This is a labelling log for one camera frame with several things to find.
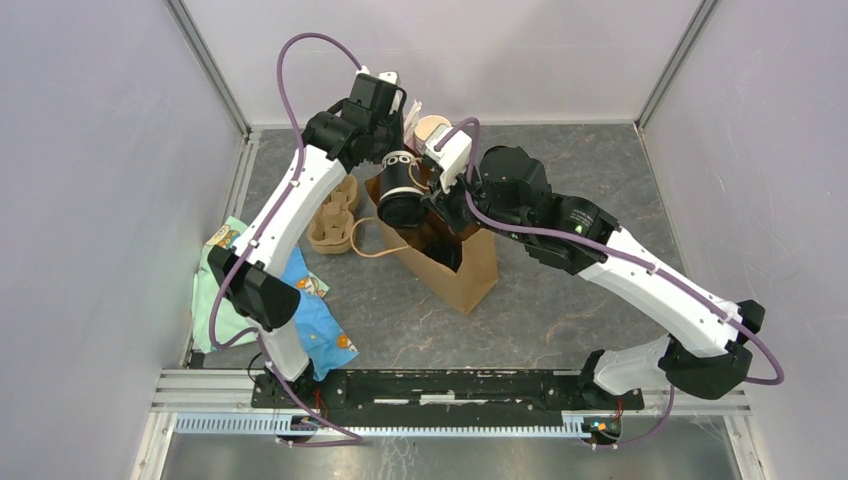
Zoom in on green patterned cloth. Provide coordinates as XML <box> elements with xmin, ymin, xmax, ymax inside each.
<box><xmin>191</xmin><ymin>216</ymin><xmax>248</xmax><ymax>354</ymax></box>

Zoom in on brown cardboard cup carriers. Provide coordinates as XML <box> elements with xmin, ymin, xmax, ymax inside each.
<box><xmin>307</xmin><ymin>175</ymin><xmax>361</xmax><ymax>255</ymax></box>

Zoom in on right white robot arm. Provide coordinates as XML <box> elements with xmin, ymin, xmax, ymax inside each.
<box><xmin>426</xmin><ymin>146</ymin><xmax>765</xmax><ymax>408</ymax></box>

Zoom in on brown paper takeout bag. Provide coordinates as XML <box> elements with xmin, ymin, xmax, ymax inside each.
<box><xmin>350</xmin><ymin>150</ymin><xmax>499</xmax><ymax>315</ymax></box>

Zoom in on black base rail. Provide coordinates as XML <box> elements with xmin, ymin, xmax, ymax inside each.
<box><xmin>292</xmin><ymin>369</ymin><xmax>645</xmax><ymax>428</ymax></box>

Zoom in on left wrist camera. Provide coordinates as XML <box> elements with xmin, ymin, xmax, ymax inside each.
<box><xmin>351</xmin><ymin>69</ymin><xmax>406</xmax><ymax>114</ymax></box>

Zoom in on black paper coffee cup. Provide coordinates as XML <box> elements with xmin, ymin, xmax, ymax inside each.
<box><xmin>422</xmin><ymin>241</ymin><xmax>462</xmax><ymax>272</ymax></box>

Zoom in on blue patterned cloth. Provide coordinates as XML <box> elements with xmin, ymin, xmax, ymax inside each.
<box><xmin>281</xmin><ymin>247</ymin><xmax>359</xmax><ymax>381</ymax></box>

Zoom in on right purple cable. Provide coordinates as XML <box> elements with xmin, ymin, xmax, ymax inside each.
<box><xmin>433</xmin><ymin>117</ymin><xmax>786</xmax><ymax>452</ymax></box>

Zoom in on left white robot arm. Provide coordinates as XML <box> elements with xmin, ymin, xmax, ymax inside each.
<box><xmin>208</xmin><ymin>70</ymin><xmax>407</xmax><ymax>408</ymax></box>

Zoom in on stack of paper cups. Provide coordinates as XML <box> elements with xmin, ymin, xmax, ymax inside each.
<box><xmin>413</xmin><ymin>115</ymin><xmax>452</xmax><ymax>151</ymax></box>

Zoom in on wooden stirrers in wrappers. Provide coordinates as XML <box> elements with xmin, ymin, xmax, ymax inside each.
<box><xmin>403</xmin><ymin>100</ymin><xmax>422</xmax><ymax>146</ymax></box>

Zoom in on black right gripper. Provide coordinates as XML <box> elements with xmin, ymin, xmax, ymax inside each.
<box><xmin>422</xmin><ymin>154</ymin><xmax>530</xmax><ymax>243</ymax></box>

